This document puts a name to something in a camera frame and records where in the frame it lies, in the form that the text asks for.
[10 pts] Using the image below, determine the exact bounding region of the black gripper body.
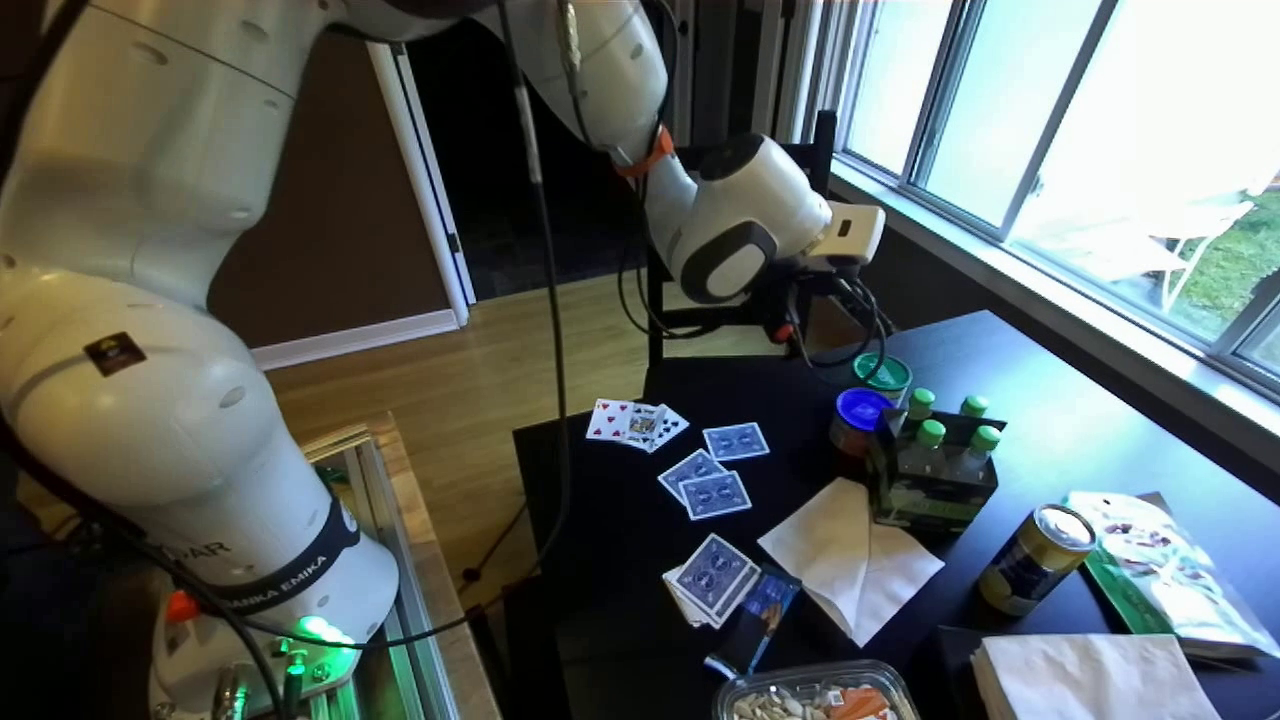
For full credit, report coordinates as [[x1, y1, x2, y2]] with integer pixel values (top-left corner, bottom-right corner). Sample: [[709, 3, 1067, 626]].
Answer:
[[766, 258, 875, 360]]

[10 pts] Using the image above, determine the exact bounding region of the small container blue lid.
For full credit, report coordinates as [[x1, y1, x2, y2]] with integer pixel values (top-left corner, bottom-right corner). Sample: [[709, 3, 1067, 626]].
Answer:
[[827, 385, 901, 463]]

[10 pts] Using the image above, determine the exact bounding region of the yellow can white lid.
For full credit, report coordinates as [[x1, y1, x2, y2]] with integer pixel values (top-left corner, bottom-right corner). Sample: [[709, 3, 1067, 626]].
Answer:
[[975, 502, 1101, 621]]

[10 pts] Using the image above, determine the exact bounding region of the clear plastic food container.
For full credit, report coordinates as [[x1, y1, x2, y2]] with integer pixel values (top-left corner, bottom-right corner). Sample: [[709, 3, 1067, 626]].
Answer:
[[709, 655, 925, 720]]

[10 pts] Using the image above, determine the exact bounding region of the black wooden chair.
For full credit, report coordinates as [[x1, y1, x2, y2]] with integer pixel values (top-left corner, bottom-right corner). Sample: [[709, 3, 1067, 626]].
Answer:
[[640, 111, 839, 406]]

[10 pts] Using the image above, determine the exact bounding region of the blue-back playing card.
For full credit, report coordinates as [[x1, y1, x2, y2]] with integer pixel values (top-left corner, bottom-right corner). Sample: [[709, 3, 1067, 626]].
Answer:
[[702, 419, 775, 468], [653, 448, 729, 510], [675, 474, 755, 530]]

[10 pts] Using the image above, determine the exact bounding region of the face-up playing card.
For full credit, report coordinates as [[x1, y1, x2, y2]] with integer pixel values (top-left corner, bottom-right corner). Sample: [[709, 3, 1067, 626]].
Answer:
[[585, 396, 633, 453], [617, 400, 674, 456], [653, 400, 693, 456]]

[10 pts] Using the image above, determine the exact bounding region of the white paper napkin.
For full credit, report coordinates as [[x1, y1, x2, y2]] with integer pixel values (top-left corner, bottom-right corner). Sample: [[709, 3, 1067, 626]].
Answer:
[[755, 478, 948, 654]]

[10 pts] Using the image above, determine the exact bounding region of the blue-back card deck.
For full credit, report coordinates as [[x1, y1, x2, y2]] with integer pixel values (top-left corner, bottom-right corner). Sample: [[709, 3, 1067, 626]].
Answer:
[[659, 532, 766, 637]]

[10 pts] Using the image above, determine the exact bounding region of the blue playing card box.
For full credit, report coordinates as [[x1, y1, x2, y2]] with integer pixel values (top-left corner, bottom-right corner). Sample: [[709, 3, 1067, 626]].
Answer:
[[702, 568, 806, 688]]

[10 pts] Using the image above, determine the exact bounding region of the white patterned packet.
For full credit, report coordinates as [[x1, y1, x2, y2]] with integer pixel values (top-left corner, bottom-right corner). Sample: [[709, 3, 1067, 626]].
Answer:
[[1064, 489, 1280, 664]]

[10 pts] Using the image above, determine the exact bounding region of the white napkin stack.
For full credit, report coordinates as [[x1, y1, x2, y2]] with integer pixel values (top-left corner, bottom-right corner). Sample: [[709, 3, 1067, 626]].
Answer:
[[970, 631, 1230, 720]]

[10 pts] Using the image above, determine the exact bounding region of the wood framed glass stand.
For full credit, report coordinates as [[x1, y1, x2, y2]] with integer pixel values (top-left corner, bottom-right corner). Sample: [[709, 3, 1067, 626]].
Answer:
[[295, 411, 506, 720]]

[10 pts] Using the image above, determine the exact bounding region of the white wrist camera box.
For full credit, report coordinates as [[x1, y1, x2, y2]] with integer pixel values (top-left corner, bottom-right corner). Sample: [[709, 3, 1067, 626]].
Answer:
[[808, 195, 894, 270]]

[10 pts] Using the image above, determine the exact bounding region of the white window frame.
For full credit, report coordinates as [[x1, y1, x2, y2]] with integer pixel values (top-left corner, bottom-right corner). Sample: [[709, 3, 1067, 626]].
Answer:
[[817, 0, 1280, 456]]

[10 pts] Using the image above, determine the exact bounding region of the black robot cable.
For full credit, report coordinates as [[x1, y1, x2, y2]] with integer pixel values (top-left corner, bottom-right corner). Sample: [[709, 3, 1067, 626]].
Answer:
[[126, 0, 582, 673]]

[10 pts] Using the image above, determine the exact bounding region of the white door frame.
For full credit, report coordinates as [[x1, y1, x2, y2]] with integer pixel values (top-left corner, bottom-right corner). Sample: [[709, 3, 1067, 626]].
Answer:
[[368, 36, 479, 327]]

